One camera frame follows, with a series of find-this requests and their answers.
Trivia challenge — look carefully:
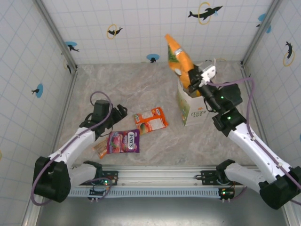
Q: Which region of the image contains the aluminium mounting rail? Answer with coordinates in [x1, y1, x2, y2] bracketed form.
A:
[70, 164, 259, 189]

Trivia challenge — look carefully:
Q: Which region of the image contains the white slotted cable duct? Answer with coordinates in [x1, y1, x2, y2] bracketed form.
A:
[68, 188, 245, 198]

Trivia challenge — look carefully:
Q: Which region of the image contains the small brown snack packet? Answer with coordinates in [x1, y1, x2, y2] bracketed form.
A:
[92, 137, 110, 160]

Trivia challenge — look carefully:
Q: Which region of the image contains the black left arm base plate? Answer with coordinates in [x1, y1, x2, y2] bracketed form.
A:
[97, 170, 119, 186]

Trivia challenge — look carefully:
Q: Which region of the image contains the black animal yellow ring decal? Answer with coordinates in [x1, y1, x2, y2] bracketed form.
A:
[283, 41, 296, 67]

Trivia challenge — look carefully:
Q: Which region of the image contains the large orange snack bag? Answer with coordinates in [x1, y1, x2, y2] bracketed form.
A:
[164, 33, 203, 97]

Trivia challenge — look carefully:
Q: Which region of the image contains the purple Fox's candy bag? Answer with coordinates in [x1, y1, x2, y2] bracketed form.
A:
[107, 129, 141, 155]

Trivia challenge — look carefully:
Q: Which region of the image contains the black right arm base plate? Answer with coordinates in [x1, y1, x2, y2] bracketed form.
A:
[200, 169, 226, 186]

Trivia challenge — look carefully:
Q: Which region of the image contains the aluminium frame bar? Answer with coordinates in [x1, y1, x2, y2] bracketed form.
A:
[283, 202, 295, 226]
[23, 197, 44, 226]

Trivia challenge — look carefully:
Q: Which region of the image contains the orange mango candy packet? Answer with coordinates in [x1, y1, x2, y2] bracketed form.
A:
[134, 107, 169, 136]

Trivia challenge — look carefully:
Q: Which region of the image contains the black animal blue circle decal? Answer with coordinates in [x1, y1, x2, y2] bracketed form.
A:
[255, 13, 272, 34]

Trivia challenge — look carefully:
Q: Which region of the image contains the aluminium corner post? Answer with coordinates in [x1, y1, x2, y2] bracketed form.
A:
[34, 0, 79, 71]
[241, 0, 282, 66]

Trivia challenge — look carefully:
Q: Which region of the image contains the white paper bag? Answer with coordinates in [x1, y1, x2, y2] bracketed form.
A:
[176, 58, 218, 127]

